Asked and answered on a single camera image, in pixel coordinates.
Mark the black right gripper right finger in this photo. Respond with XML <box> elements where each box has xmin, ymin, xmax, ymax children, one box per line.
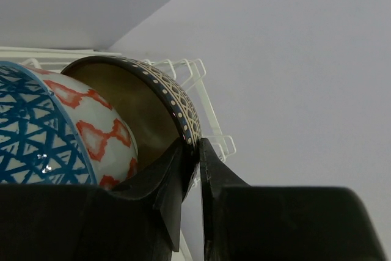
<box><xmin>200</xmin><ymin>139</ymin><xmax>387</xmax><ymax>260</ymax></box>

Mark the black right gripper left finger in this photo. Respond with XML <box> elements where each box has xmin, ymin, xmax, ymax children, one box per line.
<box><xmin>1</xmin><ymin>143</ymin><xmax>183</xmax><ymax>260</ymax></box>

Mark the brown lattice rim bowl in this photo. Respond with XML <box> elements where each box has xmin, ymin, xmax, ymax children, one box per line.
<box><xmin>61</xmin><ymin>56</ymin><xmax>202</xmax><ymax>196</ymax></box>

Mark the blue triangle patterned bowl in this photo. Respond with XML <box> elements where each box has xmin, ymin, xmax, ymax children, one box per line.
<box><xmin>1</xmin><ymin>61</ymin><xmax>138</xmax><ymax>189</ymax></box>

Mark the white wire dish rack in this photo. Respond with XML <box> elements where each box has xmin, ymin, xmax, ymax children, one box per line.
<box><xmin>5</xmin><ymin>59</ymin><xmax>236</xmax><ymax>260</ymax></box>

